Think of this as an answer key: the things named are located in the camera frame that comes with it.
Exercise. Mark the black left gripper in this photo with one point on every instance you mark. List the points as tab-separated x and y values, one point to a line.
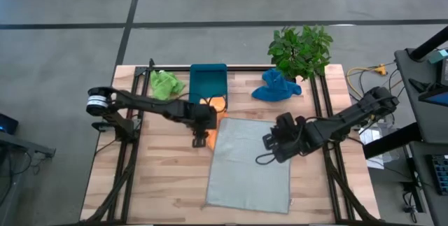
204	117

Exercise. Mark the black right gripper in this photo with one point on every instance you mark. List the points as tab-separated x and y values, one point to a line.
294	136

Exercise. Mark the grey microfiber towel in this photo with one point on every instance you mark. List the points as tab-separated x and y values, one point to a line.
245	170

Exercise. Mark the orange microfiber towel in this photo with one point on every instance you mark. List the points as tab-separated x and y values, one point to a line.
218	105

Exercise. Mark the green microfiber towel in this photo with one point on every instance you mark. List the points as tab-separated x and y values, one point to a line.
164	86

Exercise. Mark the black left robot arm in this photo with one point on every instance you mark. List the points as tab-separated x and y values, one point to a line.
147	105

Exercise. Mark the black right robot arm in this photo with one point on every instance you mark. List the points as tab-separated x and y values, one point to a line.
350	115

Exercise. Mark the blue microfiber towel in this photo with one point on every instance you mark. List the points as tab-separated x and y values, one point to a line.
276	87

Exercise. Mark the teal plastic bin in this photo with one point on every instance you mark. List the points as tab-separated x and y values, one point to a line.
208	79

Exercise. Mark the white paper sheet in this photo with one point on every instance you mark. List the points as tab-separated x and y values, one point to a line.
371	138

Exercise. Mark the potted green plant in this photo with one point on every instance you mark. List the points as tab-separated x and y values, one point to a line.
301	52

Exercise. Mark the black beam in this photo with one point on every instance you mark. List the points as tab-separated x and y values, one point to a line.
392	140

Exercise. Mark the black side desk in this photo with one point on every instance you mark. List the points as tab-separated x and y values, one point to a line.
420	114
421	170

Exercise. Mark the black computer keyboard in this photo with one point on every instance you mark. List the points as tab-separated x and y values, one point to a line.
440	175

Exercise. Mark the black tablet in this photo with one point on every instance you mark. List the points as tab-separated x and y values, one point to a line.
435	98

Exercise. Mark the grey metal stand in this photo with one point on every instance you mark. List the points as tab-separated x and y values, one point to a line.
21	145

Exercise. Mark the black pole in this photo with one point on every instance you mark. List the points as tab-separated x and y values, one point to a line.
428	45

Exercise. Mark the small teal box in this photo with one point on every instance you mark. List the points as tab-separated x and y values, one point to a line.
439	56

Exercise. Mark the black device with blue light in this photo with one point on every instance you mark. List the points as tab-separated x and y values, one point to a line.
7	124

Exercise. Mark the black aluminium frame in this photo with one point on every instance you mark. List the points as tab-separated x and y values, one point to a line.
245	68

